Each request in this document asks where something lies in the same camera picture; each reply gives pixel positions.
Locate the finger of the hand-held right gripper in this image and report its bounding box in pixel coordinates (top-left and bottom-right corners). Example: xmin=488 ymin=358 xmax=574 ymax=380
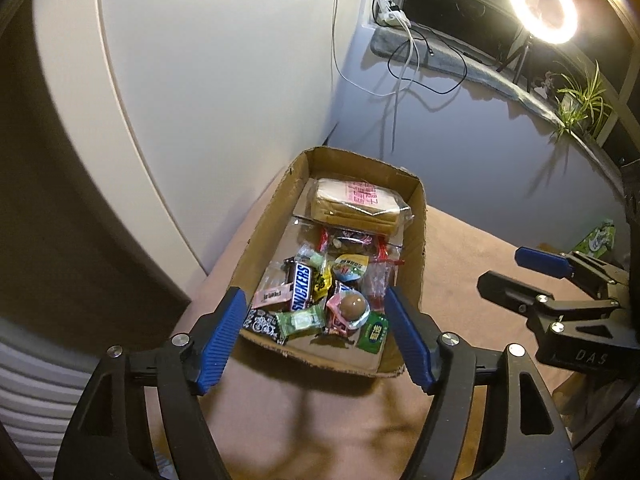
xmin=515 ymin=246 xmax=633 ymax=288
xmin=476 ymin=270 xmax=623 ymax=333

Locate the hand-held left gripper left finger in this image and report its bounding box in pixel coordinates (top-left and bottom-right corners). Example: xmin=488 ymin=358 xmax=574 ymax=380
xmin=52 ymin=286 xmax=248 ymax=480

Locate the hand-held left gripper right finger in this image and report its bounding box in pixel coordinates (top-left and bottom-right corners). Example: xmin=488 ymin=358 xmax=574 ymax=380
xmin=384 ymin=285 xmax=581 ymax=480

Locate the dark green candy packet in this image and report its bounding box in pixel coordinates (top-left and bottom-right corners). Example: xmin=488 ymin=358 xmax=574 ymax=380
xmin=356 ymin=312 xmax=390 ymax=353

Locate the black white snack packet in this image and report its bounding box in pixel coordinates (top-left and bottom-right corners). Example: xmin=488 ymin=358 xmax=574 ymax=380
xmin=242 ymin=307 xmax=288 ymax=345

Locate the pink candy packet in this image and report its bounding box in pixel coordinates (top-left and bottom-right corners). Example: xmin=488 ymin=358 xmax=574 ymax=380
xmin=250 ymin=282 xmax=296 ymax=310

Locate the light green candy packet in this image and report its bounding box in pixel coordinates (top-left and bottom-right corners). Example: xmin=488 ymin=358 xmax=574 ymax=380
xmin=274 ymin=305 xmax=325 ymax=341

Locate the round jelly cup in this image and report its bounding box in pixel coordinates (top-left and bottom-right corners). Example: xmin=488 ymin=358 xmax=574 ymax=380
xmin=332 ymin=254 xmax=372 ymax=281

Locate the yellow candy packet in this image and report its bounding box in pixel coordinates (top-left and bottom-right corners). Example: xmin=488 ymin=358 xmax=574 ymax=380
xmin=312 ymin=267 xmax=335 ymax=306

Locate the clear green candy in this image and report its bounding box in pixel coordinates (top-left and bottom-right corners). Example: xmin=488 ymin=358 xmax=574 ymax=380
xmin=295 ymin=245 xmax=328 ymax=273

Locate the cardboard box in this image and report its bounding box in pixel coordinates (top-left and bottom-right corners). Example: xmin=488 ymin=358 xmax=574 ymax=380
xmin=232 ymin=146 xmax=428 ymax=378

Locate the sliced bread packet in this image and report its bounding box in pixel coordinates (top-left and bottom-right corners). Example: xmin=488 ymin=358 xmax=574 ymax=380
xmin=310 ymin=177 xmax=416 ymax=233

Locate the green carton box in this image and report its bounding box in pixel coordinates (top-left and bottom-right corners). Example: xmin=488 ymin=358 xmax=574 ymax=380
xmin=572 ymin=219 xmax=616 ymax=258

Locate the potted spider plant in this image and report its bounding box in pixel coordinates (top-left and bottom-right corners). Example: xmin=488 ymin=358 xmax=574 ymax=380
xmin=542 ymin=60 xmax=618 ymax=138

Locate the white ribbed panel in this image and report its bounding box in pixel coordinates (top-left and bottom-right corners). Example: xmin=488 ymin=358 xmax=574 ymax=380
xmin=0 ymin=317 xmax=108 ymax=461

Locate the black tripod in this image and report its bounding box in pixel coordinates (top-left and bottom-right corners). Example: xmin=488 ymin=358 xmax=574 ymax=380
xmin=495 ymin=30 xmax=533 ymax=93

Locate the grey stone window sill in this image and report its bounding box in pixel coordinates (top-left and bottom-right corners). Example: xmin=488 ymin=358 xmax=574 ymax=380
xmin=370 ymin=25 xmax=626 ymax=171

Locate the white cabinet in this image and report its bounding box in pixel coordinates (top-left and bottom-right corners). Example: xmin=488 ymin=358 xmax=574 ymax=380
xmin=30 ymin=0 xmax=391 ymax=281

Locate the white power strip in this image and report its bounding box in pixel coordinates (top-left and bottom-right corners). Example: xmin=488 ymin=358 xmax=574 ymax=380
xmin=377 ymin=0 xmax=412 ymax=28

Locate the white cable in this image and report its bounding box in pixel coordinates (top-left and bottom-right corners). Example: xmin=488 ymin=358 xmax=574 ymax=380
xmin=330 ymin=0 xmax=421 ymax=98

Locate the ring light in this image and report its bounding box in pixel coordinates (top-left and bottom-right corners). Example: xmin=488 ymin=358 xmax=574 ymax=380
xmin=509 ymin=0 xmax=578 ymax=45

